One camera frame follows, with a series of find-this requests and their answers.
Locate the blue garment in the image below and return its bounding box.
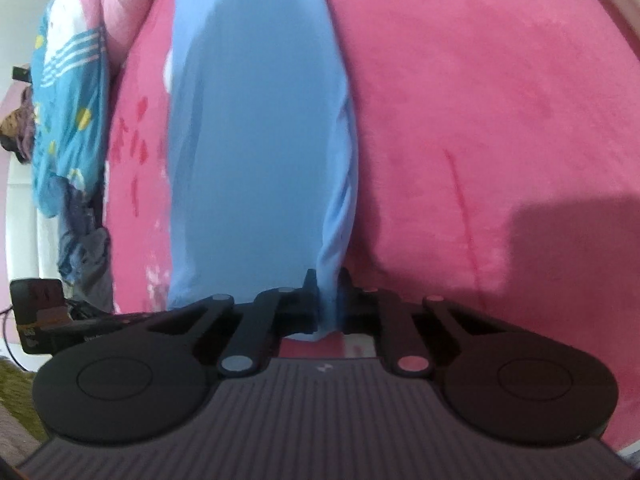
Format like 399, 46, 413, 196
167, 0, 358, 335

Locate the purple brown clothes pile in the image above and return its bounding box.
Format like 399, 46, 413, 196
1, 86, 36, 164

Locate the denim jeans pile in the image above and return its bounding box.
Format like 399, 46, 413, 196
54, 177, 114, 313

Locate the blue cartoon blanket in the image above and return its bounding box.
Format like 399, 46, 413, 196
30, 0, 110, 218

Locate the pink floral bed sheet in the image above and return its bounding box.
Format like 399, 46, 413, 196
106, 0, 639, 448

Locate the pink grey floral quilt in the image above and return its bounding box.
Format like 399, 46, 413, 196
51, 0, 181, 82

